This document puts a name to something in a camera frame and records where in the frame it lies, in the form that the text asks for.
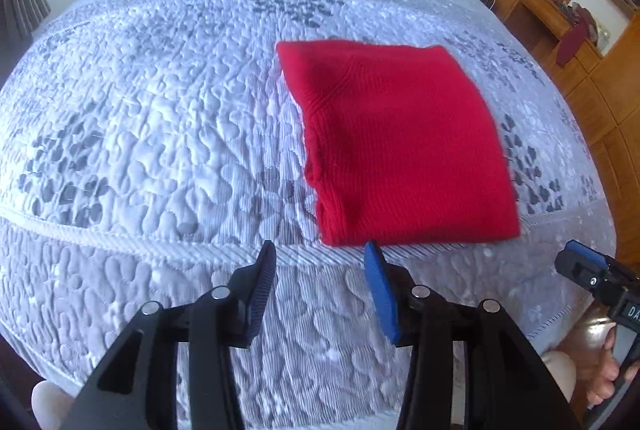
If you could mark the striped beige curtain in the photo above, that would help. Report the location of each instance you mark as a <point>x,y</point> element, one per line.
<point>21,18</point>

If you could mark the wooden desk cabinet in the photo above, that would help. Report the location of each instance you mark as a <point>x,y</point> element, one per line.
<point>603,94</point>

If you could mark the red knit sweater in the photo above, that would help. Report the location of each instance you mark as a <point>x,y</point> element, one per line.
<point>401,146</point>

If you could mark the right hand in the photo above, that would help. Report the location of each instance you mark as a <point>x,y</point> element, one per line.
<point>601,386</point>

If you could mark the white grey quilted bedspread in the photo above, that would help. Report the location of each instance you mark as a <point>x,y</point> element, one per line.
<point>149,147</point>

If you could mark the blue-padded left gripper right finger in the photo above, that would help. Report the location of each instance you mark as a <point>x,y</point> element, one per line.
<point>506,384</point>

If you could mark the dark red cloth on desk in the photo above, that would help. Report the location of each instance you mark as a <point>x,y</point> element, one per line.
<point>583,29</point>

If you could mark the blue-padded finger tip of the right gripper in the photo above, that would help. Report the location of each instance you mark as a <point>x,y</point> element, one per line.
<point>588,253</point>

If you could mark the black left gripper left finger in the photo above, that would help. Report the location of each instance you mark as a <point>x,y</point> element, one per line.
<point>135,384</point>

